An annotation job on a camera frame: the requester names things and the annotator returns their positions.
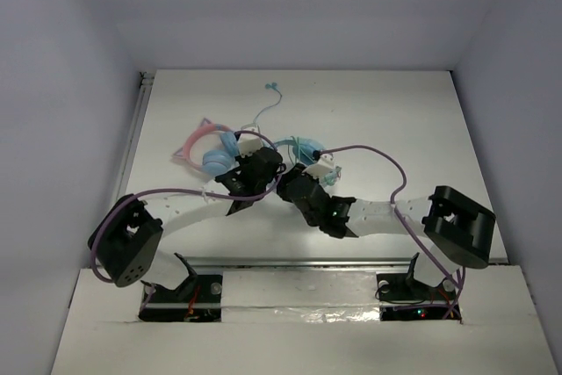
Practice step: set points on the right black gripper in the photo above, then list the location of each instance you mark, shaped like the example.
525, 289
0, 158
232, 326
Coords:
285, 178

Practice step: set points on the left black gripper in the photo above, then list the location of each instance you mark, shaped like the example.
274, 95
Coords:
255, 164

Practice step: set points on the light blue headphones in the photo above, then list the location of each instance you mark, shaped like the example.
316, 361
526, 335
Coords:
305, 152

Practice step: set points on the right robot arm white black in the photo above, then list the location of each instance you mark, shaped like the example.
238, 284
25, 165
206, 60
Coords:
452, 231

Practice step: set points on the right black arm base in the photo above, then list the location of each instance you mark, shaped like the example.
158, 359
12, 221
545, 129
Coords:
402, 298

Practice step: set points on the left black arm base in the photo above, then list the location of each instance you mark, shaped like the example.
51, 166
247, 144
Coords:
196, 299

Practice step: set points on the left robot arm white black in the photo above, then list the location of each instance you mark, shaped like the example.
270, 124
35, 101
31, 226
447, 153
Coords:
124, 245

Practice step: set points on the pink blue cat-ear headphones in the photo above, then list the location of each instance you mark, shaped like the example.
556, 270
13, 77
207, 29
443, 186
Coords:
214, 162

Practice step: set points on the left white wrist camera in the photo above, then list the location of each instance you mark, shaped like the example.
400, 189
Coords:
248, 144

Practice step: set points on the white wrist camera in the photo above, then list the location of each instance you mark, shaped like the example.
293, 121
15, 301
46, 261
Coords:
248, 144
323, 169

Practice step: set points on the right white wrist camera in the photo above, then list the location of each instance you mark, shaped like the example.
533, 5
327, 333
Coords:
323, 169

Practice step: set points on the aluminium rail front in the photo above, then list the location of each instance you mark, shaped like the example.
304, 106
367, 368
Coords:
301, 262

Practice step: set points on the aluminium rail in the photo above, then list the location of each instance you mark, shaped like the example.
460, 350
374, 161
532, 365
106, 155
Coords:
146, 84
301, 262

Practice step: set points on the aluminium rail left side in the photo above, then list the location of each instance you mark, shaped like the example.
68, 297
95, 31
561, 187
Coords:
146, 84

